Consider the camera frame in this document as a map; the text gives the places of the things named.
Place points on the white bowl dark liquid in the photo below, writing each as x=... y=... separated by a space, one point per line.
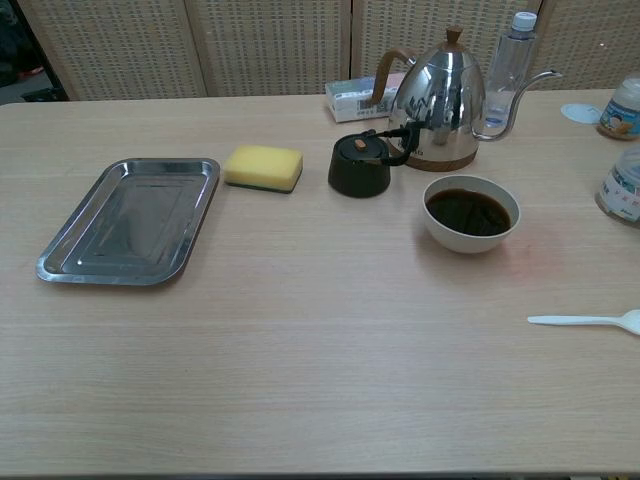
x=467 y=239

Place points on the white plastic spoon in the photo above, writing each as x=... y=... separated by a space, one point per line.
x=575 y=320

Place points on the stainless steel gooseneck kettle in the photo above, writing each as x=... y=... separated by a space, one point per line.
x=440 y=85

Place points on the small black teapot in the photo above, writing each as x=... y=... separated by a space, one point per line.
x=357 y=175

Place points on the yellow sponge with green pad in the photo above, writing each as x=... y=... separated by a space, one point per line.
x=262 y=162

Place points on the multi-pack tissue box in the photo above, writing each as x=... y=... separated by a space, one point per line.
x=350 y=100

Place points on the rectangular stainless steel tray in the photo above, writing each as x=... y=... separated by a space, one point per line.
x=127 y=220

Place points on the wooden woven folding screen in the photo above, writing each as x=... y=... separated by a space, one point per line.
x=270 y=45

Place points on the clear plastic water bottle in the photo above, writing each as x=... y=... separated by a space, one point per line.
x=510 y=60

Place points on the round white jar lid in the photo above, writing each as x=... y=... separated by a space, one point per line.
x=579 y=113

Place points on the clear jar of colourful packets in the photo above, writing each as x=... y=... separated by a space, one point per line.
x=622 y=185

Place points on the open jar with blue label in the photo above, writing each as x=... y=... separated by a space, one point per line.
x=622 y=107

